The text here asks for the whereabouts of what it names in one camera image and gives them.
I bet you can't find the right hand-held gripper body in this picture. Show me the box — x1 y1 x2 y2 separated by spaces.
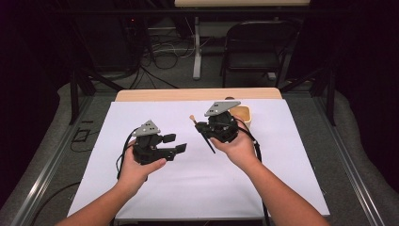
200 100 242 144

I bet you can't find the left hand-held gripper cable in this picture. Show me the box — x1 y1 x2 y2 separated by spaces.
116 127 139 181

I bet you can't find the light wooden table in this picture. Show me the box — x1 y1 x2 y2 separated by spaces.
114 87 282 103

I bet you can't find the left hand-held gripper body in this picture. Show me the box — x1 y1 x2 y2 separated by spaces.
131 120 177 166

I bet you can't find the person's right hand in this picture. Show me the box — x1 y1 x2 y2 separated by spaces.
209 117 263 172

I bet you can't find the hand-held gripper cable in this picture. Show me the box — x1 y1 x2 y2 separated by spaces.
116 127 139 181
234 117 271 226

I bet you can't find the white desk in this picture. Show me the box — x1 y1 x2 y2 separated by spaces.
174 0 311 80

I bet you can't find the aluminium rail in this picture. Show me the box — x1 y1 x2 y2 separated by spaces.
12 95 93 226
313 93 389 226

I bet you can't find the right hand-held gripper cable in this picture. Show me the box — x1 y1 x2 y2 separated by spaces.
234 117 271 226

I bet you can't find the dark computer tower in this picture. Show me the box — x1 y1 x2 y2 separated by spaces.
73 13 140 73

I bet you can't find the black floor cable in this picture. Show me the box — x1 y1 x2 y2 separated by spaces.
29 181 83 226

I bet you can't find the white board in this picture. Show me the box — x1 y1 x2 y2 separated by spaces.
66 98 331 220

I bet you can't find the black folding chair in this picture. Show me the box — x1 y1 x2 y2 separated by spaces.
220 20 299 89

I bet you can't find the cream square cup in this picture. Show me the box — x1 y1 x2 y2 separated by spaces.
229 105 253 130

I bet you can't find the person's left hand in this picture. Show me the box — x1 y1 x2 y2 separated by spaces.
117 139 168 192

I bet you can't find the tangle of floor cables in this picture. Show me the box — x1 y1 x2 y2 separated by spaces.
128 26 196 90

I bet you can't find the black horizontal frame beam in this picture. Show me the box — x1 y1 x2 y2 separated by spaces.
56 8 346 15

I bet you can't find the black metal stand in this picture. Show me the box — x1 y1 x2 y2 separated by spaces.
69 67 125 126
279 64 337 127

